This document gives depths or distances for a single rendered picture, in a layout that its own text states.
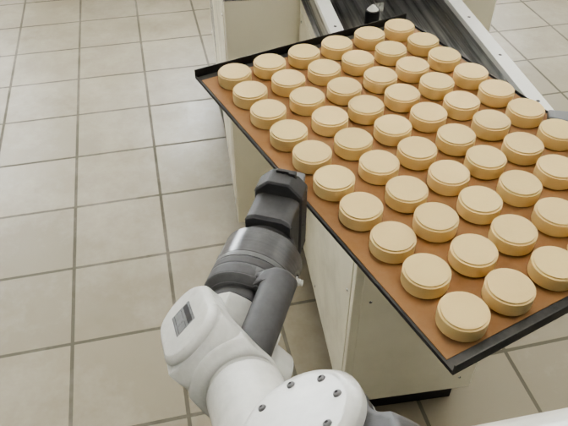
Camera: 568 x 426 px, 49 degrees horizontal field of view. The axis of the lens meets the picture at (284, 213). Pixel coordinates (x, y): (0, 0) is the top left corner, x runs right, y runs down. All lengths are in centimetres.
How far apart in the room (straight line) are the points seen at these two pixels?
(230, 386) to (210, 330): 6
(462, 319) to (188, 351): 26
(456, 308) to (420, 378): 99
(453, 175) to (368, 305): 60
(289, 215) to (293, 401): 34
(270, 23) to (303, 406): 138
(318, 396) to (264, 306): 22
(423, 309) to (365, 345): 80
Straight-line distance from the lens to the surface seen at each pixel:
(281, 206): 67
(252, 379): 47
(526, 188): 78
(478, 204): 74
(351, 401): 34
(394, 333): 143
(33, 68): 323
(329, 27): 135
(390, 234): 68
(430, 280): 65
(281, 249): 64
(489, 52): 131
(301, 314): 189
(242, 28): 165
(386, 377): 157
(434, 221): 71
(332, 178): 75
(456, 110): 90
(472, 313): 63
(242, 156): 187
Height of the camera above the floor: 149
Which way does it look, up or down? 43 degrees down
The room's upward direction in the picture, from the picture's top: straight up
